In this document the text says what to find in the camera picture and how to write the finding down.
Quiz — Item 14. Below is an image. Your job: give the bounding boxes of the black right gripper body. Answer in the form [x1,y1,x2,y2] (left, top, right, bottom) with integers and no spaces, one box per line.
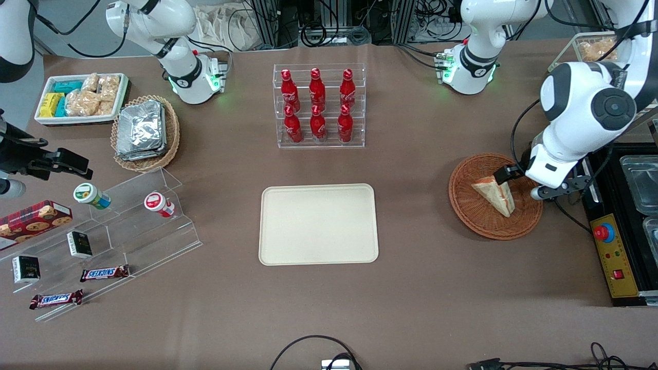
[0,109,50,178]

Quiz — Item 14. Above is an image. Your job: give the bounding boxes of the triangle sandwich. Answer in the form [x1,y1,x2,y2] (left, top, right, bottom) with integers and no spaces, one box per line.
[471,175,516,218]

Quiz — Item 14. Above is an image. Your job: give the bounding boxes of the white rectangular snack tray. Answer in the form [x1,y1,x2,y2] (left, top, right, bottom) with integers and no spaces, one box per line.
[34,73,130,127]

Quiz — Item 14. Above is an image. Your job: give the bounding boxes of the round brown wicker basket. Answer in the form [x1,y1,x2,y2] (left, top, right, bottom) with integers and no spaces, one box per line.
[448,153,544,241]

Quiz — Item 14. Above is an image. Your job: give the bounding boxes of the oval tan wicker basket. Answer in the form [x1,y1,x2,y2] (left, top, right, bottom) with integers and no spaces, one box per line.
[111,95,180,173]

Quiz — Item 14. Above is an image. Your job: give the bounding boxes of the cream plastic tray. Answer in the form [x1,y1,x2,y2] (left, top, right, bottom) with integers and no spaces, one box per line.
[259,183,379,266]

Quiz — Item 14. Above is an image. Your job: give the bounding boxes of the green lid yogurt cup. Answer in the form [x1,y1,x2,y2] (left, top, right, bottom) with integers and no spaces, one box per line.
[73,182,112,210]

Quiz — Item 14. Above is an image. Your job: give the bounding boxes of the yellow snack pack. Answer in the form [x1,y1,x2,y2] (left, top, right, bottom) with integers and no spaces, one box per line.
[39,92,65,118]

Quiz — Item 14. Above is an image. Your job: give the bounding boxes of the red tartan cookie box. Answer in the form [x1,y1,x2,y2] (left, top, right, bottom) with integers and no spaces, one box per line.
[0,200,73,251]

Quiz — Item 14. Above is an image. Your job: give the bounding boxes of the silver foil pack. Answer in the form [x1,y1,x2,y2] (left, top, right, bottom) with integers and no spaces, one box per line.
[117,100,164,155]

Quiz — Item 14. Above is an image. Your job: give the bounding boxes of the small black box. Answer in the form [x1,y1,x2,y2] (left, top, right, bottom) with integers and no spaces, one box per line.
[66,231,94,259]
[12,255,41,284]

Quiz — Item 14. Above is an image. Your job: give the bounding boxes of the clear plastic container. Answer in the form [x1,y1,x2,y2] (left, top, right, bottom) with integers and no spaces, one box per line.
[643,216,658,252]
[619,155,658,215]

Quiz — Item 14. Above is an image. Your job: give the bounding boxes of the stacked foil containers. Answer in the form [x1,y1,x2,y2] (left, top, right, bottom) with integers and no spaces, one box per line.
[116,103,168,162]

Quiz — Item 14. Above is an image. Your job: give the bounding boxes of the red lid yogurt cup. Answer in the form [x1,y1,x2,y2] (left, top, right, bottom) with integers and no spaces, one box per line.
[143,192,175,218]

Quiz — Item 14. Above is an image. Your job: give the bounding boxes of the clear bin of pastries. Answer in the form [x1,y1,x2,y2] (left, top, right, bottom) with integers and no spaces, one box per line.
[547,32,620,73]

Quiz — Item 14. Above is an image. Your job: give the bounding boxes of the black yellow control box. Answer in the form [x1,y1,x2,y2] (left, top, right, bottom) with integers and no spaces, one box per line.
[582,144,658,307]

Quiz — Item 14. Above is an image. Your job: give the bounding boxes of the clear acrylic step display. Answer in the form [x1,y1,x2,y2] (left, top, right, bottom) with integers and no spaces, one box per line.
[0,167,203,323]

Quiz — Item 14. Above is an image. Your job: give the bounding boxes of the Snickers chocolate bar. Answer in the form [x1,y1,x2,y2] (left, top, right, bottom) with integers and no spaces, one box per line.
[80,264,130,283]
[29,289,84,310]

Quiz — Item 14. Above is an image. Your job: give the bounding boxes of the clear fried snack bag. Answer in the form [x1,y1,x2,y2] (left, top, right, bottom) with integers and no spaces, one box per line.
[578,39,617,62]

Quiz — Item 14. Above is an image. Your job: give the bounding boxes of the red cola bottle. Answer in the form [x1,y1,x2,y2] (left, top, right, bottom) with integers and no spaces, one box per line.
[284,105,303,144]
[281,69,301,113]
[340,68,357,109]
[309,68,326,111]
[337,104,354,143]
[310,105,327,143]

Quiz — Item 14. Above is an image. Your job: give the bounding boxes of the clear acrylic bottle rack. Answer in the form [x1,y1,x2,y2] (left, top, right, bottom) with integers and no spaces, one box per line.
[273,63,366,149]

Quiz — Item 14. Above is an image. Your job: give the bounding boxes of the beige cloth bag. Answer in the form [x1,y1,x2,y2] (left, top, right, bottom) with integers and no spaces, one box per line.
[194,5,260,52]

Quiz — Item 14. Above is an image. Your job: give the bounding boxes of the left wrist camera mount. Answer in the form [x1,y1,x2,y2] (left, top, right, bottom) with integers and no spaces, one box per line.
[531,175,593,201]

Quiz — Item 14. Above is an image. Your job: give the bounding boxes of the aluminium frame post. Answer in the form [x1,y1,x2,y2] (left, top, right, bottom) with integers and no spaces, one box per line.
[251,0,282,48]
[392,0,417,45]

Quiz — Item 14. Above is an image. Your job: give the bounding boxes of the black cable with connector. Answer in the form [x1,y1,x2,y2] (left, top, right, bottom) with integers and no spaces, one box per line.
[468,342,658,370]

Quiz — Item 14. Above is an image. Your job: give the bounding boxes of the black cable bundle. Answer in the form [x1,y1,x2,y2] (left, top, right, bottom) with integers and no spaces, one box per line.
[298,0,372,48]

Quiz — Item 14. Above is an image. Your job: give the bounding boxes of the black looped cable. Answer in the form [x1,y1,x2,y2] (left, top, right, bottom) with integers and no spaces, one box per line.
[270,335,363,370]

